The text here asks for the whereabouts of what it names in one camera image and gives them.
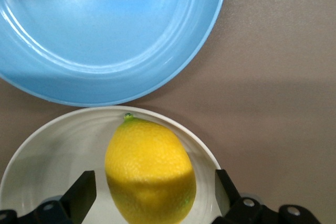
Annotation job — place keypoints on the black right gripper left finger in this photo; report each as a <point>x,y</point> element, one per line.
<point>78,197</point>

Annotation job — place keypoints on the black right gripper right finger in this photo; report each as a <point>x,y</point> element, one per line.
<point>231,203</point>

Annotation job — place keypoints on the yellow lemon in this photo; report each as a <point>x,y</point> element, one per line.
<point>149,161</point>

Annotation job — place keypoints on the beige round plate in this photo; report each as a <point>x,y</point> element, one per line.
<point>60,150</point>

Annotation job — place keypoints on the blue round plate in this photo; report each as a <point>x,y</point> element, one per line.
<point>105,32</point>

